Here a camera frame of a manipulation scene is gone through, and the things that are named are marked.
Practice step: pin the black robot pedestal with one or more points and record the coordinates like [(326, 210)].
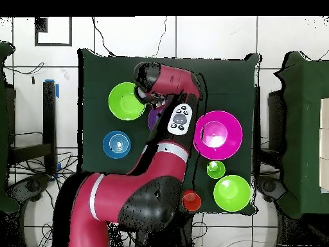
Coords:
[(174, 236)]

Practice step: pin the black post with blue tape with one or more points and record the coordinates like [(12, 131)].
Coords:
[(48, 123)]

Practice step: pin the green cup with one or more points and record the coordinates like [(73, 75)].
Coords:
[(216, 171)]

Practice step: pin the green-clothed side table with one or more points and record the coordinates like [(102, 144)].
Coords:
[(303, 128), (3, 115)]

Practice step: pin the light blue straight-sided bowl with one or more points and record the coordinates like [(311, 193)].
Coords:
[(116, 144)]

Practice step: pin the green bowl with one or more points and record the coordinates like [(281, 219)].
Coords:
[(231, 194), (123, 103)]

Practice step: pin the dark green table cloth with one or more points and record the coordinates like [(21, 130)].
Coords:
[(102, 72)]

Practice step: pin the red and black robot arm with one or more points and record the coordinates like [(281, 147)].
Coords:
[(128, 190)]

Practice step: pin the orange cup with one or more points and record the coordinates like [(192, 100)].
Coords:
[(192, 203)]

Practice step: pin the purple bowl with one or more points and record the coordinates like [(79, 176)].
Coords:
[(153, 119)]

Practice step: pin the white boxes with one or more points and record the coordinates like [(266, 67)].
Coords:
[(324, 144)]

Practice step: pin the black square floor frame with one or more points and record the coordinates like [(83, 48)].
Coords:
[(40, 24)]

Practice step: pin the large pink bowl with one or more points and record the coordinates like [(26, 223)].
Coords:
[(218, 121)]

